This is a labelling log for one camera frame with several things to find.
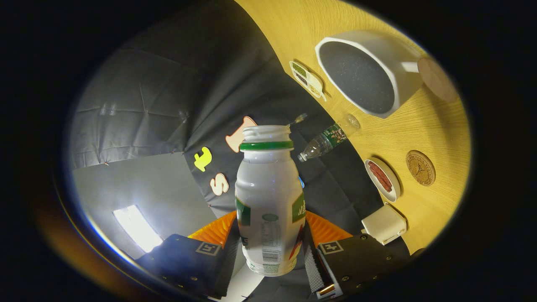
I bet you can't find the white cup cork handle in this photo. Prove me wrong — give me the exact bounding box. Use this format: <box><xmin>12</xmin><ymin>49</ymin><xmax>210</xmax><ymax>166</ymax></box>
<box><xmin>315</xmin><ymin>30</ymin><xmax>459</xmax><ymax>119</ymax></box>

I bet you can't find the ceiling light panel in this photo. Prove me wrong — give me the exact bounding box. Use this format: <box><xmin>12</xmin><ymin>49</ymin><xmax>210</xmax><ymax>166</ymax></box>
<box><xmin>112</xmin><ymin>205</ymin><xmax>164</xmax><ymax>253</ymax></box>

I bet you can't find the white round plate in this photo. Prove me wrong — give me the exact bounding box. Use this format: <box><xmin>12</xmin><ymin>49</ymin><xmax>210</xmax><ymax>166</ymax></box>
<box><xmin>364</xmin><ymin>157</ymin><xmax>401</xmax><ymax>203</ymax></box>

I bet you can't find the cream toaster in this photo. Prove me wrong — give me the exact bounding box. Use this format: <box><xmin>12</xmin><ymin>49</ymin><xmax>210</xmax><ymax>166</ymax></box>
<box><xmin>361</xmin><ymin>203</ymin><xmax>407</xmax><ymax>246</ymax></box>

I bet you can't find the white juice bottle green ring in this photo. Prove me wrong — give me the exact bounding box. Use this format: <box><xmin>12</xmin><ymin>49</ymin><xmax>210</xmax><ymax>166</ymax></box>
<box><xmin>235</xmin><ymin>125</ymin><xmax>307</xmax><ymax>277</ymax></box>

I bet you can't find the round cork coaster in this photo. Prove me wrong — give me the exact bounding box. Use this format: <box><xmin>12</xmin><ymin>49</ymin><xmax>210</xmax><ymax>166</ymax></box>
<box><xmin>405</xmin><ymin>150</ymin><xmax>436</xmax><ymax>187</ymax></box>

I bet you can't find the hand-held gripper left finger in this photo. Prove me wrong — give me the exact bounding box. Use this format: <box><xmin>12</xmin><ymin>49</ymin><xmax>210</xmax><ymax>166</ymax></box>
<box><xmin>135</xmin><ymin>211</ymin><xmax>243</xmax><ymax>299</ymax></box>

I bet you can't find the white divided snack dish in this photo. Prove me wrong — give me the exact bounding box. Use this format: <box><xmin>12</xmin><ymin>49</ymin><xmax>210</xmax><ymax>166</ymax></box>
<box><xmin>289</xmin><ymin>60</ymin><xmax>328</xmax><ymax>102</ymax></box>

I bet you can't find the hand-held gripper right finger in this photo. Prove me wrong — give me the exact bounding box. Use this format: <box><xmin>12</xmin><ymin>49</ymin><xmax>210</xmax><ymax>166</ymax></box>
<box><xmin>302</xmin><ymin>211</ymin><xmax>410</xmax><ymax>299</ymax></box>

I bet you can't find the wooden table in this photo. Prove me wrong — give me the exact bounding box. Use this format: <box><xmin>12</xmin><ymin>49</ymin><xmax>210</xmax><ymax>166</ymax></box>
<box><xmin>235</xmin><ymin>0</ymin><xmax>471</xmax><ymax>255</ymax></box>

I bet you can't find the clear plastic water bottle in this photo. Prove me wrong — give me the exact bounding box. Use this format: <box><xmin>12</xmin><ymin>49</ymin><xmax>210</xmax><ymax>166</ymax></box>
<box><xmin>297</xmin><ymin>114</ymin><xmax>360</xmax><ymax>163</ymax></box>

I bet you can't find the black backdrop cloth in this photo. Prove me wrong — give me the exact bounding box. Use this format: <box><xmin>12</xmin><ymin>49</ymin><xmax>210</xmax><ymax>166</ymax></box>
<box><xmin>69</xmin><ymin>0</ymin><xmax>412</xmax><ymax>256</ymax></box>

